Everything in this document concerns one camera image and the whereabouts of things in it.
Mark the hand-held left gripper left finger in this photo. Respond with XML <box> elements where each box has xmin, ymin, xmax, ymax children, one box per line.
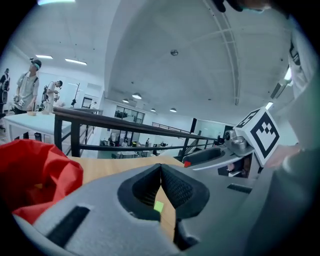
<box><xmin>11</xmin><ymin>163</ymin><xmax>181</xmax><ymax>256</ymax></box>

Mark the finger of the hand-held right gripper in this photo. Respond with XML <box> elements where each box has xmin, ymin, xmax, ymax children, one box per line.
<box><xmin>191</xmin><ymin>149</ymin><xmax>254</xmax><ymax>172</ymax></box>
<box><xmin>181</xmin><ymin>147</ymin><xmax>226</xmax><ymax>165</ymax></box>

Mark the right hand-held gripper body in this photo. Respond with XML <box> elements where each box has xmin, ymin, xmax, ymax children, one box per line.
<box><xmin>223</xmin><ymin>106</ymin><xmax>281</xmax><ymax>180</ymax></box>

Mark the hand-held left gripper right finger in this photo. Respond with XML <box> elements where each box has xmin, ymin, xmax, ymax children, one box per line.
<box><xmin>160</xmin><ymin>163</ymin><xmax>262</xmax><ymax>252</ymax></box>

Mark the red fabric container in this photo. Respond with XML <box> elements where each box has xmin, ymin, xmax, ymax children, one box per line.
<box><xmin>0</xmin><ymin>139</ymin><xmax>84</xmax><ymax>225</ymax></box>

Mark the person's right forearm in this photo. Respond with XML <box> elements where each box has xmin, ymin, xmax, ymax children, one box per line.
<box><xmin>266</xmin><ymin>142</ymin><xmax>305</xmax><ymax>173</ymax></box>

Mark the black metal railing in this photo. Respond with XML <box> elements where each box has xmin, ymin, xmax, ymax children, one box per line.
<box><xmin>52</xmin><ymin>106</ymin><xmax>219</xmax><ymax>162</ymax></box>

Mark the white ceiling track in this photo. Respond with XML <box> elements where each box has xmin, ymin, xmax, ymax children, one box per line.
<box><xmin>202</xmin><ymin>0</ymin><xmax>241</xmax><ymax>106</ymax></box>

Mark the white table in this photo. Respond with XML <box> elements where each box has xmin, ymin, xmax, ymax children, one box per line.
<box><xmin>4</xmin><ymin>110</ymin><xmax>73</xmax><ymax>147</ymax></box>

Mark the black coat rack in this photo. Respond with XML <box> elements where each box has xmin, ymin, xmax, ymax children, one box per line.
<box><xmin>70</xmin><ymin>82</ymin><xmax>81</xmax><ymax>108</ymax></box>

